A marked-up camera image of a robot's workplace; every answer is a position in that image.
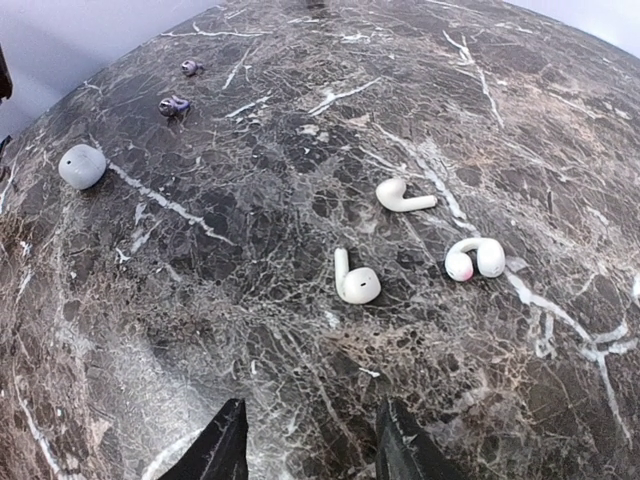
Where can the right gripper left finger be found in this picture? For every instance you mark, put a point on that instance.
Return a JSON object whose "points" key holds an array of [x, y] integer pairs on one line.
{"points": [[219, 452]]}

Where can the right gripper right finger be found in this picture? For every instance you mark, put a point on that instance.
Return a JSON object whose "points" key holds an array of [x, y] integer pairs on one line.
{"points": [[404, 450]]}

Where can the white stem earbud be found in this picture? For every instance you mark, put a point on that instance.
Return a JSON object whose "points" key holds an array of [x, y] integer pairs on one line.
{"points": [[391, 195], [358, 286]]}

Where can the white closed charging case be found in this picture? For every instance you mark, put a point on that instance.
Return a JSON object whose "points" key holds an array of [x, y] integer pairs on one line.
{"points": [[82, 166]]}

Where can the white clip-on earbud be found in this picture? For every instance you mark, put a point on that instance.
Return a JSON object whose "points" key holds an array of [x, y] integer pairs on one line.
{"points": [[484, 256]]}

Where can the purple earbud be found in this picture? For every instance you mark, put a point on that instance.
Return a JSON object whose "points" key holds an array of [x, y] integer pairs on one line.
{"points": [[173, 106], [191, 68]]}

